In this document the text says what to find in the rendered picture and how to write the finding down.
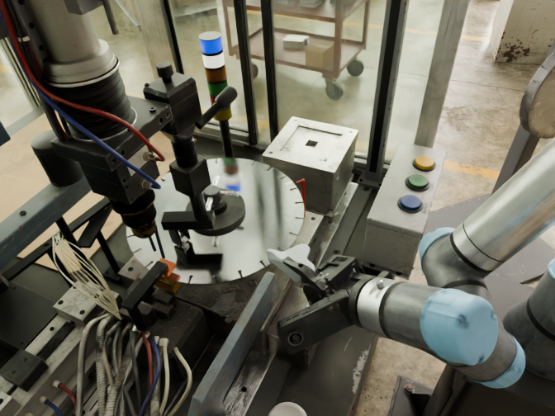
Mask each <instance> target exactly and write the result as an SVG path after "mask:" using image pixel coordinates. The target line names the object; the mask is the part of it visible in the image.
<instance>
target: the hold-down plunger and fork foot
mask: <svg viewBox="0 0 555 416"><path fill-rule="evenodd" d="M189 199H190V202H191V206H192V211H165V212H164V214H163V217H162V220H161V225H162V227H163V230H168V232H169V235H170V238H171V240H172V242H173V243H175V244H177V245H178V246H179V247H182V246H183V244H182V241H181V238H180V235H179V233H183V234H185V235H186V237H187V239H190V238H191V237H190V234H189V231H188V230H189V229H214V226H215V221H216V217H215V212H214V211H213V210H206V204H205V201H204V197H203V193H200V194H199V195H197V196H196V197H195V198H191V197H189ZM178 231H179V232H178Z"/></svg>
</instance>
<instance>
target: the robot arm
mask: <svg viewBox="0 0 555 416"><path fill-rule="evenodd" d="M553 225H555V137H554V138H553V139H552V140H551V141H550V142H549V143H548V144H546V145H545V146H544V147H543V148H542V149H541V150H540V151H539V152H538V153H537V154H535V155H534V156H533V157H532V158H531V159H530V160H529V161H528V162H527V163H526V164H525V165H524V166H523V167H522V168H521V169H520V170H519V171H518V172H517V173H516V174H515V175H514V176H512V177H511V178H510V179H509V180H508V181H507V182H506V183H505V184H504V185H503V186H501V187H500V188H499V189H498V190H497V191H496V192H495V193H494V194H493V195H492V196H490V197H489V198H488V199H487V200H486V201H485V202H484V203H483V204H482V205H481V206H479V207H478V208H477V209H476V210H475V211H474V212H473V213H472V214H471V215H470V216H469V217H467V218H466V219H465V220H464V221H463V222H462V223H461V224H460V225H459V226H458V227H457V228H456V229H455V228H449V227H446V228H439V229H436V230H435V231H434V232H432V233H427V235H425V236H424V237H423V238H422V239H421V240H420V244H419V254H420V265H421V269H422V271H423V273H424V275H425V278H426V281H427V284H428V285H427V286H425V285H421V284H415V283H411V282H406V281H396V280H393V278H392V275H391V272H387V271H382V272H381V273H380V274H379V275H378V276H377V277H375V276H371V275H367V274H365V272H364V270H363V268H362V267H361V266H360V265H359V262H358V259H357V258H354V257H348V256H341V255H333V256H332V257H331V258H329V259H328V260H327V261H326V262H324V263H323V264H322V265H320V266H319V267H318V268H317V270H318V273H317V274H315V267H314V265H313V264H312V263H311V262H310V261H308V259H307V257H308V255H309V253H310V250H311V249H310V247H309V246H307V245H306V244H303V243H302V244H299V245H297V246H295V247H293V248H289V249H288V250H286V251H284V252H279V251H277V250H275V249H268V250H267V251H266V252H267V255H268V260H269V261H270V262H271V263H273V264H275V265H276V266H277V267H278V268H279V269H280V270H283V271H284V272H285V273H286V274H287V275H288V276H289V277H290V278H291V279H292V280H293V281H294V282H299V281H301V282H303V283H304V284H305V285H304V286H303V292H304V294H305V296H306V298H307V300H308V302H309V304H310V306H308V307H306V308H305V309H303V310H299V311H297V312H296V313H294V314H291V315H289V316H287V317H286V318H284V319H281V320H279V321H278V322H277V335H278V337H279V338H280V340H281V342H282V345H283V346H284V347H285V349H286V351H287V352H288V353H290V354H295V353H297V352H299V351H301V350H303V349H305V348H307V347H309V346H311V345H313V344H315V343H318V342H319V341H321V340H323V339H326V338H328V337H330V336H332V335H334V334H336V333H338V332H340V331H342V330H344V329H346V328H348V327H350V326H352V325H354V324H356V325H357V326H358V327H359V328H362V329H365V330H366V331H368V332H369V333H373V334H376V335H378V336H380V337H383V338H387V339H390V340H394V341H396V342H399V343H403V344H405V345H408V346H411V347H415V348H418V349H419V350H422V351H424V352H427V353H428V354H430V355H432V356H433V357H436V358H437V359H439V360H440V361H441V362H444V363H446V364H448V365H450V366H451V367H453V368H454V369H456V370H458V371H460V372H462V373H463V374H464V375H465V376H466V377H467V378H468V379H470V380H471V381H475V382H477V383H481V384H483V385H485V386H488V387H491V388H506V387H508V386H510V385H513V384H514V383H515V382H516V381H517V380H518V379H519V378H520V377H521V376H522V374H523V372H524V369H525V368H526V369H527V370H529V371H531V372H533V373H534V374H536V375H538V376H541V377H543V378H546V379H549V380H553V381H555V258H554V259H553V260H552V261H551V262H550V263H549V264H548V269H547V270H546V272H545V273H544V274H543V276H542V278H541V279H540V281H539V283H538V284H537V285H536V287H535V288H534V291H533V292H532V294H531V295H530V297H529V298H527V299H525V300H523V301H521V302H519V303H518V304H516V305H513V306H512V307H511V308H510V309H509V310H508V311H507V313H506V314H505V317H504V318H503V319H502V322H501V320H500V317H499V315H498V313H497V310H496V307H495V305H494V303H493V301H492V298H491V295H490V293H489V291H488V288H487V286H486V283H485V281H484V278H485V277H486V276H488V275H489V274H490V273H491V272H493V271H495V270H496V269H497V268H498V267H499V266H501V265H502V264H503V263H504V262H506V261H507V260H509V259H510V258H512V257H513V256H514V255H516V254H517V252H519V251H520V250H521V249H523V248H524V247H526V246H527V245H528V244H530V243H531V242H533V241H534V240H535V239H536V238H537V237H538V236H540V235H541V234H543V233H544V232H545V231H547V230H548V229H549V228H551V227H552V226H553ZM337 258H344V259H347V260H346V261H344V262H341V261H335V260H336V259H337ZM357 267H358V268H357ZM358 270H359V271H358ZM359 272H360V273H359Z"/></svg>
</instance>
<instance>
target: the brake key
mask: <svg viewBox="0 0 555 416"><path fill-rule="evenodd" d="M401 206H402V207H403V208H405V209H407V210H418V209H419V208H420V206H421V200H420V198H419V197H418V196H414V195H405V196H403V197H402V198H401Z"/></svg>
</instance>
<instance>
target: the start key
mask: <svg viewBox="0 0 555 416"><path fill-rule="evenodd" d="M408 184H409V185H410V186H411V187H413V188H417V189H422V188H425V187H427V185H428V179H427V178H426V177H425V176H423V175H420V174H414V175H411V176H410V177H409V179H408Z"/></svg>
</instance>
